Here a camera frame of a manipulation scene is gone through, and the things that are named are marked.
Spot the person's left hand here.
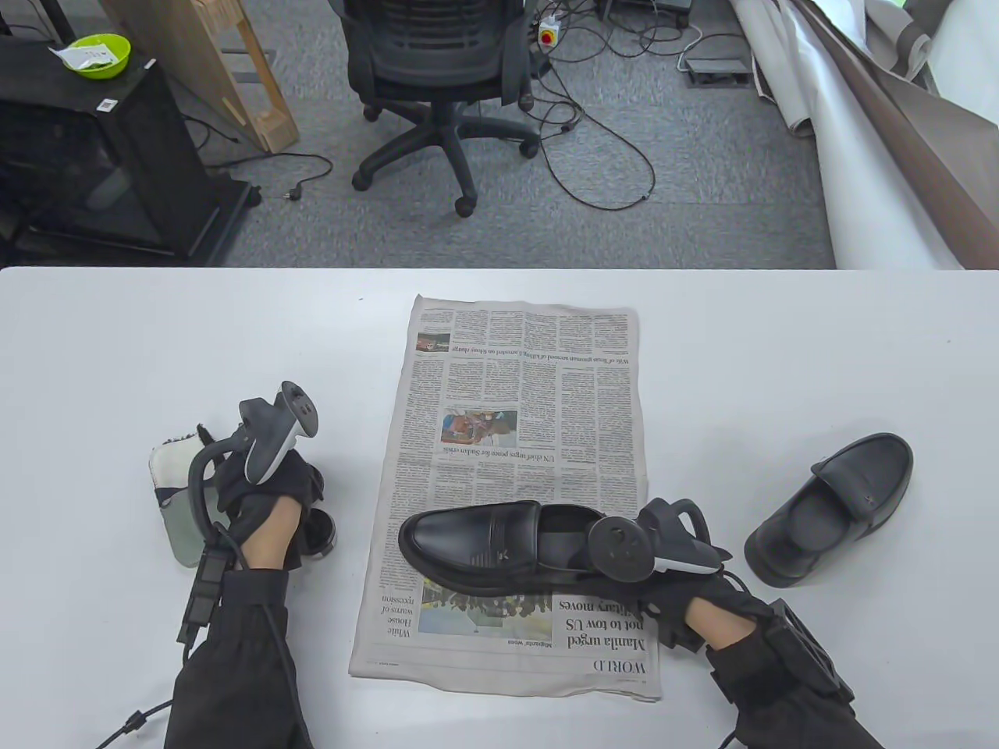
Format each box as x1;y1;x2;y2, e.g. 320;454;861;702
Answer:
212;447;325;572

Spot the person's right hand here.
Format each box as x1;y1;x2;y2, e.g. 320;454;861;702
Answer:
585;499;775;650

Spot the grey hand controller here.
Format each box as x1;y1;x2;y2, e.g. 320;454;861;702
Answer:
588;499;733;583
187;381;322;551

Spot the black shoe polish tin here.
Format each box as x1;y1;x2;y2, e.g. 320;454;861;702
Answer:
300;507;338;559

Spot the white grey polishing cloth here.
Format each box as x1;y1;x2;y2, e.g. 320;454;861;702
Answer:
148;423;229;569

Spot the black leather shoe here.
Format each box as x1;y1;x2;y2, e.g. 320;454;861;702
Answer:
744;433;914;588
398;501;621;598

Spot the printed newspaper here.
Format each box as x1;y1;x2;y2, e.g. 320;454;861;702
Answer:
349;295;663;701

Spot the person's right forearm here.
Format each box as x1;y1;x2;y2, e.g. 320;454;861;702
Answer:
702;612;883;749

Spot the person's left forearm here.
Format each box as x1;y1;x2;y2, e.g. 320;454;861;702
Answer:
164;499;313;749

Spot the black cabinet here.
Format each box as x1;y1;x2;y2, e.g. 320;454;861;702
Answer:
0;35;262;266

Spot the green bowl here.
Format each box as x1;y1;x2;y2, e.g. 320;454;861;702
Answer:
59;34;132;80

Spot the white rolled sheet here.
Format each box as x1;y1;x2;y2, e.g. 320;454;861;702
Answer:
730;0;969;270

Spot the black office chair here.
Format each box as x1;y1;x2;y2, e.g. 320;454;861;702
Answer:
341;0;542;218

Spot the white paper packet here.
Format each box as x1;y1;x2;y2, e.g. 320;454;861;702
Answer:
48;43;116;73

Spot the brown rolled sheet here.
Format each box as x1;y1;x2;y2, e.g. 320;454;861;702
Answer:
792;0;999;270

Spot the grey floor box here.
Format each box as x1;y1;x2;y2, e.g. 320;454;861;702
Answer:
684;57;753;87

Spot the grey fabric sheet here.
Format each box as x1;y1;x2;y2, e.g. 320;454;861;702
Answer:
859;0;957;83

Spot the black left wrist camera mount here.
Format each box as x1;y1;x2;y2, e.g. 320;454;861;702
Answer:
178;546;244;646

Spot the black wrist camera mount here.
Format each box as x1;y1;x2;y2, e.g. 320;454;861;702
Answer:
769;601;857;703
178;546;244;646

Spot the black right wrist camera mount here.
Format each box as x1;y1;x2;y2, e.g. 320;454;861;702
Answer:
769;601;857;703

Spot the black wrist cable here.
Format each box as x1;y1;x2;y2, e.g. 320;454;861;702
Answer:
95;698;176;749

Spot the black cable with plug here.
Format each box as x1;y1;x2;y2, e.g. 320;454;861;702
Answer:
204;153;335;202

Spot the long black floor cable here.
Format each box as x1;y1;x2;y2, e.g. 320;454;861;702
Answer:
539;47;656;211

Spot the wooden frame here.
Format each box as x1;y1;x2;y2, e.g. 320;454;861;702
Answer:
101;0;301;154

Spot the black metal post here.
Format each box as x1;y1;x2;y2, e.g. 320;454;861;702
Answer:
35;0;79;44

